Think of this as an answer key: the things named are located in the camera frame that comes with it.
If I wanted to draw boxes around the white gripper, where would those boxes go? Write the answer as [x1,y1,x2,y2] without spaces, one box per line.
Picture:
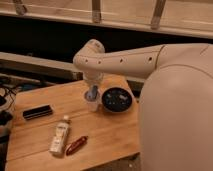
[83,72,103,101]

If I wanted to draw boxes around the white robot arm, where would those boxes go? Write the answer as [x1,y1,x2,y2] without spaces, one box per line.
[73,39,213,171]

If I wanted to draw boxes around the black ceramic bowl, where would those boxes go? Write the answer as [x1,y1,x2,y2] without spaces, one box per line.
[102,87,132,112]

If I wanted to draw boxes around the black rectangular case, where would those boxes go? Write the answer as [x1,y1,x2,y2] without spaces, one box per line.
[23,105,53,120]

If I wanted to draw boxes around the white plastic bottle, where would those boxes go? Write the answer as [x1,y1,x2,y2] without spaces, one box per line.
[49,115,70,156]

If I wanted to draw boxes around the black cables at left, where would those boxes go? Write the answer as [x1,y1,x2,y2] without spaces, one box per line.
[0,77,21,141]

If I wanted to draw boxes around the wooden window frame rail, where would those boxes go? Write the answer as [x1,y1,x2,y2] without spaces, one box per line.
[0,0,213,39]

